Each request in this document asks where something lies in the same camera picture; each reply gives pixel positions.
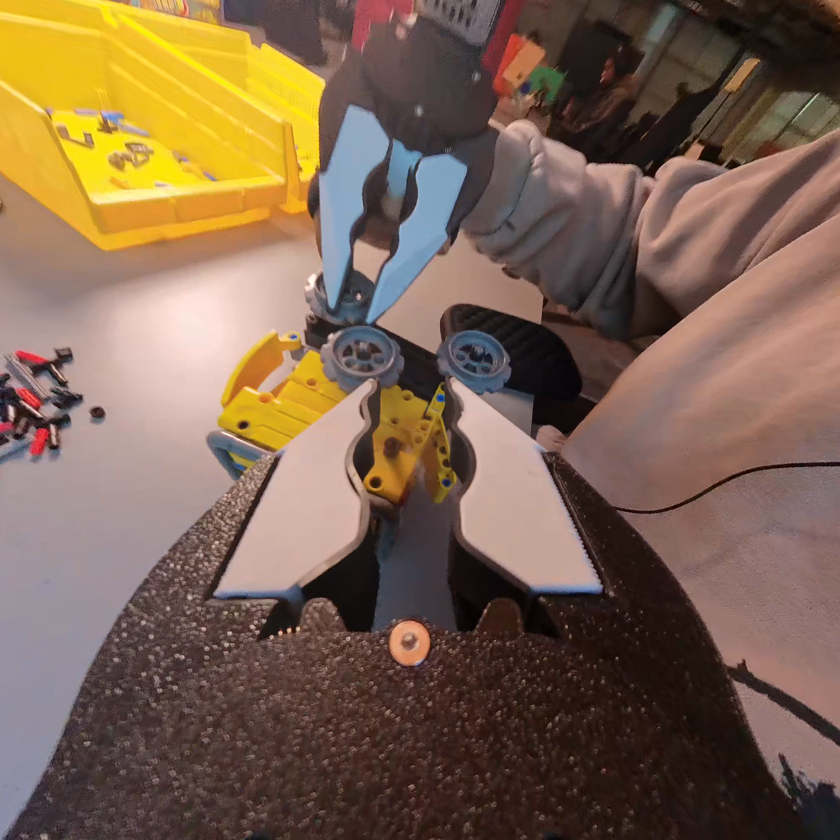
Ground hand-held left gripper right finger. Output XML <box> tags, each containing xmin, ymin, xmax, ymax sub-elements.
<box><xmin>446</xmin><ymin>377</ymin><xmax>604</xmax><ymax>596</ymax></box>

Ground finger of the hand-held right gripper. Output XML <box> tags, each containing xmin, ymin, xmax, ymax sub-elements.
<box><xmin>364</xmin><ymin>156</ymin><xmax>469</xmax><ymax>327</ymax></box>
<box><xmin>318</xmin><ymin>104</ymin><xmax>396</xmax><ymax>311</ymax></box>

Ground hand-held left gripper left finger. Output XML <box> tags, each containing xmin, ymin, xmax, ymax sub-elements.
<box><xmin>213</xmin><ymin>379</ymin><xmax>380</xmax><ymax>601</ymax></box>

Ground yellow toy brick vehicle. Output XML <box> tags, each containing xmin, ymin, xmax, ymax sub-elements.
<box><xmin>205</xmin><ymin>310</ymin><xmax>534</xmax><ymax>527</ymax></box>

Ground person's right forearm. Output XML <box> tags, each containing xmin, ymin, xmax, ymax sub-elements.
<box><xmin>462</xmin><ymin>120</ymin><xmax>840</xmax><ymax>343</ymax></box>

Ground person's right hand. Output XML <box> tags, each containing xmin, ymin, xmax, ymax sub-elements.
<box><xmin>354</xmin><ymin>213</ymin><xmax>398</xmax><ymax>253</ymax></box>

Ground yellow plastic bin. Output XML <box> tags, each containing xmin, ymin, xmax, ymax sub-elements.
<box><xmin>107</xmin><ymin>0</ymin><xmax>328</xmax><ymax>215</ymax></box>
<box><xmin>0</xmin><ymin>8</ymin><xmax>304</xmax><ymax>253</ymax></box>

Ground black textured pad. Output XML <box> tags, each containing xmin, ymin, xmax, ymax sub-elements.
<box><xmin>438</xmin><ymin>302</ymin><xmax>585</xmax><ymax>404</ymax></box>

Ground beige printed sweatshirt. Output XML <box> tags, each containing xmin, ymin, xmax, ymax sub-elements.
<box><xmin>563</xmin><ymin>217</ymin><xmax>840</xmax><ymax>829</ymax></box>

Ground scattered small mixed brick parts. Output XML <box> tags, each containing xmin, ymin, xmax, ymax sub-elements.
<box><xmin>48</xmin><ymin>107</ymin><xmax>219</xmax><ymax>193</ymax></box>

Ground pile of small brick pins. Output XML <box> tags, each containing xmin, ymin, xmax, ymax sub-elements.
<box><xmin>0</xmin><ymin>345</ymin><xmax>86</xmax><ymax>462</ymax></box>

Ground black earphone with cable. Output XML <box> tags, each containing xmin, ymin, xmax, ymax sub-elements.
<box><xmin>613</xmin><ymin>459</ymin><xmax>840</xmax><ymax>515</ymax></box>

